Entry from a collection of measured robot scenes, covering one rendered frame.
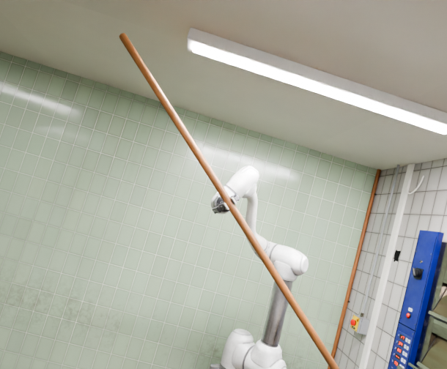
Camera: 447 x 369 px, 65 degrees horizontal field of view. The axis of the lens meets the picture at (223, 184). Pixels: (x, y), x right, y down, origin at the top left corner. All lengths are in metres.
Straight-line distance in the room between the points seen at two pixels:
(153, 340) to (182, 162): 1.30
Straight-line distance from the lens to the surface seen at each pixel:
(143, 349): 2.83
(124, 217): 2.66
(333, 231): 2.86
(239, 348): 2.23
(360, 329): 2.67
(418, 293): 2.28
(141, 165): 2.66
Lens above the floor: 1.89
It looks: 5 degrees up
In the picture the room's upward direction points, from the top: 16 degrees clockwise
